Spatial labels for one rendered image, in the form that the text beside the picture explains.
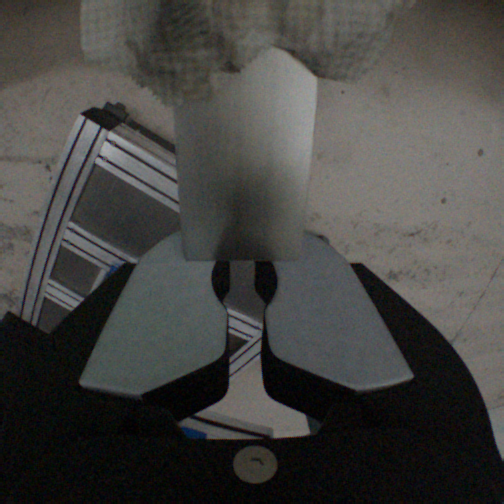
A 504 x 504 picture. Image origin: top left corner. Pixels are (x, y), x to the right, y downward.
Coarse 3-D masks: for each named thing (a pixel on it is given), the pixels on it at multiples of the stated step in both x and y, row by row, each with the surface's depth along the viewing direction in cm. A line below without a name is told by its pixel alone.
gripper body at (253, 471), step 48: (144, 432) 4; (336, 432) 4; (384, 432) 4; (48, 480) 3; (96, 480) 3; (144, 480) 3; (192, 480) 3; (240, 480) 3; (288, 480) 3; (336, 480) 3; (384, 480) 3; (432, 480) 3; (480, 480) 3
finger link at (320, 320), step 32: (320, 256) 9; (256, 288) 10; (288, 288) 7; (320, 288) 8; (352, 288) 8; (288, 320) 7; (320, 320) 7; (352, 320) 7; (288, 352) 6; (320, 352) 6; (352, 352) 6; (384, 352) 6; (288, 384) 6; (320, 384) 5; (352, 384) 5; (384, 384) 5; (320, 416) 6
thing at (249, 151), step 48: (240, 96) 6; (288, 96) 6; (192, 144) 7; (240, 144) 7; (288, 144) 7; (192, 192) 7; (240, 192) 7; (288, 192) 7; (192, 240) 8; (240, 240) 8; (288, 240) 8
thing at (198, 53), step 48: (96, 0) 4; (144, 0) 4; (192, 0) 4; (240, 0) 5; (288, 0) 4; (336, 0) 4; (384, 0) 4; (96, 48) 5; (144, 48) 5; (192, 48) 5; (240, 48) 5; (288, 48) 5; (336, 48) 5; (384, 48) 5; (192, 96) 6
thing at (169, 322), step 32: (160, 256) 8; (128, 288) 7; (160, 288) 7; (192, 288) 7; (224, 288) 9; (128, 320) 6; (160, 320) 6; (192, 320) 7; (224, 320) 7; (96, 352) 6; (128, 352) 6; (160, 352) 6; (192, 352) 6; (224, 352) 6; (96, 384) 5; (128, 384) 5; (160, 384) 5; (192, 384) 6; (224, 384) 6
